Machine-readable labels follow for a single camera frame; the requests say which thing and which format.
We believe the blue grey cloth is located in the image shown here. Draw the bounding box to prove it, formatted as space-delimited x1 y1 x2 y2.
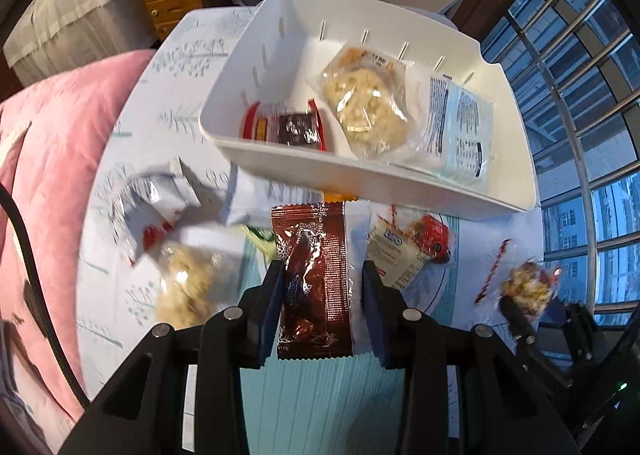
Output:
0 320 56 455

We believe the crumpled white red packet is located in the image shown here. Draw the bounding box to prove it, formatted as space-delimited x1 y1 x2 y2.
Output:
111 157 228 266

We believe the pink blanket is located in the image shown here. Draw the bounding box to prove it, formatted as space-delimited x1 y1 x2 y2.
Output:
0 49 158 455

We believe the white plastic bin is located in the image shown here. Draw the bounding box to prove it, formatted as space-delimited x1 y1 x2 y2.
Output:
198 0 542 222

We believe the white tree-print tablecloth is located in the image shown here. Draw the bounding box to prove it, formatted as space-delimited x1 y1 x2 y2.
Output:
75 5 546 455

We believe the clear orange-topped cookie packet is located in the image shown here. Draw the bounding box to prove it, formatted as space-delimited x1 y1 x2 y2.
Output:
307 46 418 159

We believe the white lace furniture cover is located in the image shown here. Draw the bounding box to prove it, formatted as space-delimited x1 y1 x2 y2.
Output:
2 0 156 88

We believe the black cable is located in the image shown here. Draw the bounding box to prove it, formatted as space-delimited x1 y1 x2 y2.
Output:
0 184 93 408

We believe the red white striped wrapper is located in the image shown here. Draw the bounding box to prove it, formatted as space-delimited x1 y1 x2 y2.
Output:
472 239 513 306

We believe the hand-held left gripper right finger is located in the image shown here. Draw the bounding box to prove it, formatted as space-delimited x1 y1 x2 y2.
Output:
361 260 583 455

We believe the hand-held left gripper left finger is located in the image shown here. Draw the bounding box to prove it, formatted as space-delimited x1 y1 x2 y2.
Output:
59 260 286 455

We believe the pale blue white packet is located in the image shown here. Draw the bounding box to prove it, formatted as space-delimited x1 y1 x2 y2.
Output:
400 75 496 186

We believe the small red snack packet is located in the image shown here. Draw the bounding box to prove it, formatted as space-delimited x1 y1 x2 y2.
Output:
407 214 453 266

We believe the teal striped cloth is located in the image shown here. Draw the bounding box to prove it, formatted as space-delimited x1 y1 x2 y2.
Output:
239 212 506 455

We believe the plain white snack packet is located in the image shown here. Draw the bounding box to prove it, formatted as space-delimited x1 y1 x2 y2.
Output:
222 167 326 228

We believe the red clear dried-fruit packet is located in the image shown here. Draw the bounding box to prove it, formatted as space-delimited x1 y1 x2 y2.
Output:
241 100 335 152

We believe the clear popcorn snack packet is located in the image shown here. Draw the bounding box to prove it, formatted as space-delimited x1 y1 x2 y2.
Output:
152 235 241 331

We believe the brown foil snack packet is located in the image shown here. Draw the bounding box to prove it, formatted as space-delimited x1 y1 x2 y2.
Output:
270 201 357 361

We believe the clear colourful snack packet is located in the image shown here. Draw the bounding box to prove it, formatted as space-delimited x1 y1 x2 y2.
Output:
500 259 563 320

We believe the green label snack packet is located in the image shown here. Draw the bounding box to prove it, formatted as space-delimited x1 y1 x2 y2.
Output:
240 225 278 261

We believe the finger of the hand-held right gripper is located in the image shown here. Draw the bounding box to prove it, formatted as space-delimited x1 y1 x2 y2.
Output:
499 294 576 388
542 300 601 363

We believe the metal window grille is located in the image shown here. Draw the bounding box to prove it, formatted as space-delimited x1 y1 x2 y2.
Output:
480 0 640 331

